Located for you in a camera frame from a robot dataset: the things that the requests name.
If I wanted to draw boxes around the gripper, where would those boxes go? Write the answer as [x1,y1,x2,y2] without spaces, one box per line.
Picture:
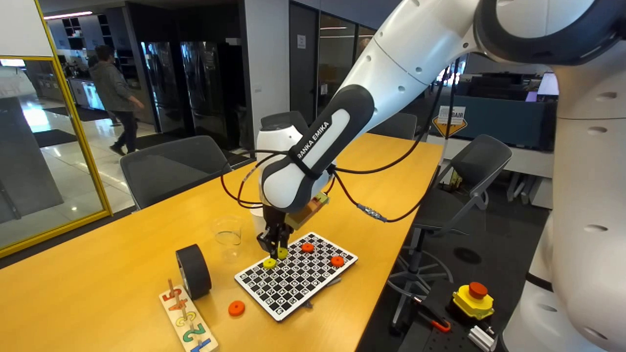
[257,204,294,259]

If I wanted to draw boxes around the white cup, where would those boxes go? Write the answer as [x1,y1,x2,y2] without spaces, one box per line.
[250,207,268,236]

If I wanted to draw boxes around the clear plastic cup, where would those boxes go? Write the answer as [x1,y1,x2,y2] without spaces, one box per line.
[212,216,243,263]

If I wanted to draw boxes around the black white checkered board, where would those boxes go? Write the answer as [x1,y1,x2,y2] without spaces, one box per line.
[234,232,358,322]

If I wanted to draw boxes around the black tape roll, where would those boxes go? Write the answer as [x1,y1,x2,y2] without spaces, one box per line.
[176,243,213,301]

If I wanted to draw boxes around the wooden number puzzle board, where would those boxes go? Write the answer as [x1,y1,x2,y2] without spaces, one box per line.
[158,279,220,352]

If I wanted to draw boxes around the grey office chair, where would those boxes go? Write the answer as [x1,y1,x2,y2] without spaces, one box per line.
[120,135,233,211]
[387,134,513,335]
[368,112,418,141]

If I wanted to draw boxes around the row of black refrigerators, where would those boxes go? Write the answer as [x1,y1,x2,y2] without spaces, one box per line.
[140,40,231,147]

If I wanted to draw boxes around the yellow framed glass partition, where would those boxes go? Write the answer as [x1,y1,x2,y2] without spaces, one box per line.
[0,0,113,260]

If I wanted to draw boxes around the yellow red emergency stop button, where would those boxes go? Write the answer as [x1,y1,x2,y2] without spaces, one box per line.
[451,282,495,321]

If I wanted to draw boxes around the yellow diamond sign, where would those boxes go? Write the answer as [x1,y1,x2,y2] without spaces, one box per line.
[432,106,468,139]

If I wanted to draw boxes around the person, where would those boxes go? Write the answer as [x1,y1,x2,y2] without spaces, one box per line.
[89,44,146,156]

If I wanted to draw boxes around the monitor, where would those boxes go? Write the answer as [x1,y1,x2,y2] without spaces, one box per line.
[537,72,560,97]

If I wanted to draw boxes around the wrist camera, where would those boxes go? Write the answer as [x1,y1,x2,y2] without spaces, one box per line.
[285,193,330,231]

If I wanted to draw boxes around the orange handled clamp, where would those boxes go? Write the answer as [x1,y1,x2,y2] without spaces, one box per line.
[414,296,452,334]

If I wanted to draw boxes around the aluminium bracket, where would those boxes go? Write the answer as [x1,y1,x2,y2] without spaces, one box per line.
[468,325,498,352]

